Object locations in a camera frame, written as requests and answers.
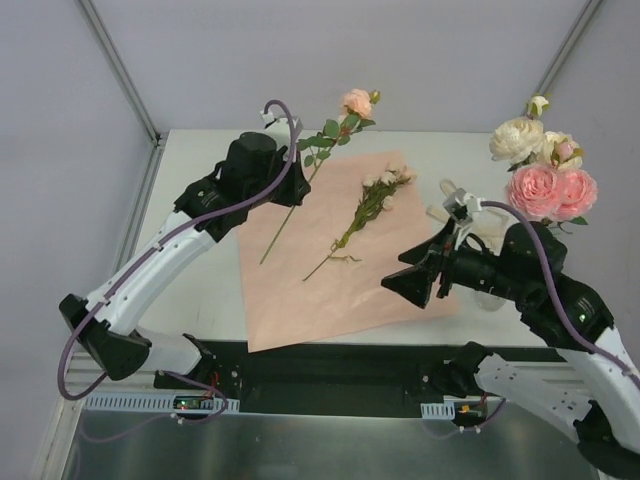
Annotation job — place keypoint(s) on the aluminium frame post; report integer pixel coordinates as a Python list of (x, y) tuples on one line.
[(543, 50), (106, 44)]

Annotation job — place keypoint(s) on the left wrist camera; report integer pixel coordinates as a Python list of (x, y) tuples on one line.
[(280, 128)]

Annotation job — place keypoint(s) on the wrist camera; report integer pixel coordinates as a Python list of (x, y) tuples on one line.
[(280, 128), (463, 209)]

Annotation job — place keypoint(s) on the artificial rose bouquet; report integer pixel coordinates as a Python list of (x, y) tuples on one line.
[(377, 196)]

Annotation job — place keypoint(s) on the right white cable duct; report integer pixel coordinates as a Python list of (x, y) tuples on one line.
[(444, 411)]

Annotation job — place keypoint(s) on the pink wrapping paper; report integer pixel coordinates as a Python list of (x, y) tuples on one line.
[(297, 290)]

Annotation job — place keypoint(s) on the left white cable duct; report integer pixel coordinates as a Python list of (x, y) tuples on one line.
[(159, 403)]

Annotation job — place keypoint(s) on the right aluminium frame post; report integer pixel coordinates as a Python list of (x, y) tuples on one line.
[(543, 50)]

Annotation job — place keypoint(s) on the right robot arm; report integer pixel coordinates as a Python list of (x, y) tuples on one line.
[(567, 315)]

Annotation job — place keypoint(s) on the white cable duct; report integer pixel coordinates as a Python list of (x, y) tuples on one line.
[(159, 403), (444, 411)]

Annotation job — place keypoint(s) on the left aluminium frame post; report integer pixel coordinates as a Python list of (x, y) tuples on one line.
[(106, 44)]

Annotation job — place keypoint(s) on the cream ribbon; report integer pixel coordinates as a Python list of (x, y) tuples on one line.
[(487, 224)]

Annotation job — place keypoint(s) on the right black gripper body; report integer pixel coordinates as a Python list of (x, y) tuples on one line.
[(445, 270)]

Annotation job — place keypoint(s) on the pink rose stem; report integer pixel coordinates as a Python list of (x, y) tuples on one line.
[(553, 188)]

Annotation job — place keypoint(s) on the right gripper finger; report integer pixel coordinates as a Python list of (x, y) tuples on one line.
[(413, 283), (431, 256)]

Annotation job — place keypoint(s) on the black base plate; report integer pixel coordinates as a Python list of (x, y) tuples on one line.
[(388, 381)]

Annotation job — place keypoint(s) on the cream white rose stem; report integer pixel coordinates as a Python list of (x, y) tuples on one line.
[(524, 141)]

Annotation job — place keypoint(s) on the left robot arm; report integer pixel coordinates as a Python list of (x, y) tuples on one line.
[(259, 167)]

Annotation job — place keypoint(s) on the peach rose stem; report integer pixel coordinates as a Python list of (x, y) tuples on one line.
[(356, 114)]

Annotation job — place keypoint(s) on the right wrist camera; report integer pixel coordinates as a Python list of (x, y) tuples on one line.
[(463, 209)]

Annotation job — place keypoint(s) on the clear glass vase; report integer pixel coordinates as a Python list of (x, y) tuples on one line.
[(488, 302)]

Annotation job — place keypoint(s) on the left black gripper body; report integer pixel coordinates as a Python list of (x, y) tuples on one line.
[(292, 180)]

